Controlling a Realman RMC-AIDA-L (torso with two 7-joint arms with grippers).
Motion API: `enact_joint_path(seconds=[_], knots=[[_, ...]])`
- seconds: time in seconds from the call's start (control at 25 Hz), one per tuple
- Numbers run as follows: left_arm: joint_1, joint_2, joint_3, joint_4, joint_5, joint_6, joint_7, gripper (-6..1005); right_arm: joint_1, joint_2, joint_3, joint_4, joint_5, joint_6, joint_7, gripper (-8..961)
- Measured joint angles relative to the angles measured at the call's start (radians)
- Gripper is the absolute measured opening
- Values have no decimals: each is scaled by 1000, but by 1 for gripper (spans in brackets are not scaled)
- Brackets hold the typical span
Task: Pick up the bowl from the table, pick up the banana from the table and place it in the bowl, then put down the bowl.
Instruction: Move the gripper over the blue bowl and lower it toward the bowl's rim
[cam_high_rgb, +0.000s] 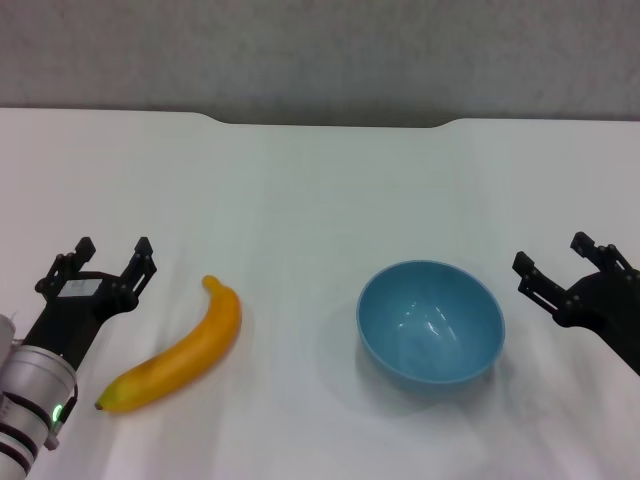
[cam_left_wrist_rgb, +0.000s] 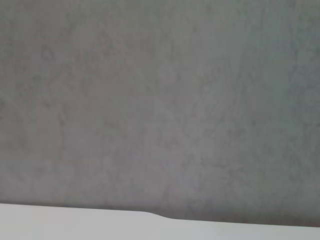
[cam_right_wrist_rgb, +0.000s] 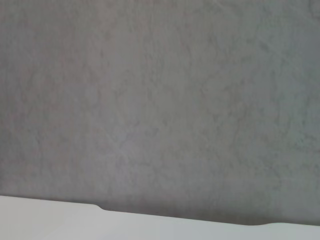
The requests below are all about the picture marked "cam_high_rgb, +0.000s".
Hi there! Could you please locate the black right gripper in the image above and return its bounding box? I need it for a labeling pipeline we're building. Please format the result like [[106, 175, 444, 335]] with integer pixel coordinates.
[[511, 230, 640, 377]]

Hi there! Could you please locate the yellow banana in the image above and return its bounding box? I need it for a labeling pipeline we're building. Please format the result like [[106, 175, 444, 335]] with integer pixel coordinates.
[[94, 274, 243, 415]]

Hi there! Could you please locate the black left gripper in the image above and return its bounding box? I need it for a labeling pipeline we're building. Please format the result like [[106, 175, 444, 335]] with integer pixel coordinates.
[[23, 236, 158, 372]]

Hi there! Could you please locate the blue bowl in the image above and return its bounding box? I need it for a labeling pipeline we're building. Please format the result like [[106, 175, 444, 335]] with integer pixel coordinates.
[[355, 259, 506, 394]]

